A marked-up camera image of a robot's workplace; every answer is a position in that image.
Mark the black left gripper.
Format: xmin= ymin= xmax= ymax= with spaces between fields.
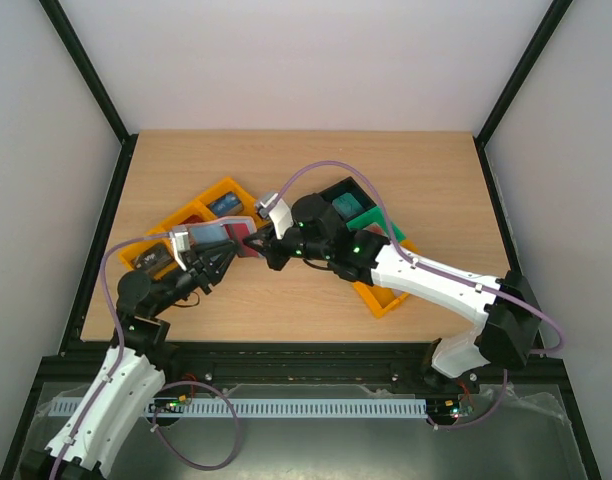
xmin=151 ymin=239 xmax=239 ymax=316

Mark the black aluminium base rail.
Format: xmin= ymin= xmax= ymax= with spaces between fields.
xmin=35 ymin=341 xmax=567 ymax=396

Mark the yellow triple storage bin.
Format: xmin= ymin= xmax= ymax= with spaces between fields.
xmin=118 ymin=177 xmax=264 ymax=279

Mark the teal card stack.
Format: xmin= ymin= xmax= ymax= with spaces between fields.
xmin=332 ymin=192 xmax=365 ymax=221

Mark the blue card stack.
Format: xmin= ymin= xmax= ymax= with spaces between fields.
xmin=207 ymin=191 xmax=243 ymax=218

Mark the black card stack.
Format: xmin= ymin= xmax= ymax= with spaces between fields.
xmin=131 ymin=242 xmax=173 ymax=276

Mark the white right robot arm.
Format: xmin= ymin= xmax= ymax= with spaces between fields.
xmin=244 ymin=193 xmax=540 ymax=392

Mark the purple floor cable loop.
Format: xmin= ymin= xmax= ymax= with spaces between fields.
xmin=148 ymin=380 xmax=242 ymax=471

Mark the white slotted cable duct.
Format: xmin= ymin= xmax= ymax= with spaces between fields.
xmin=48 ymin=397 xmax=428 ymax=420

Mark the green storage bin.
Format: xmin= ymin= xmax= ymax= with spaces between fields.
xmin=346 ymin=206 xmax=390 ymax=238

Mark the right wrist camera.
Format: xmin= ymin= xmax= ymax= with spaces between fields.
xmin=255 ymin=191 xmax=294 ymax=240

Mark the yellow single storage bin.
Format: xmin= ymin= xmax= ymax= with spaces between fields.
xmin=350 ymin=238 xmax=421 ymax=319

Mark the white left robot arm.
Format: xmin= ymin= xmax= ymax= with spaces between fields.
xmin=19 ymin=240 xmax=237 ymax=479

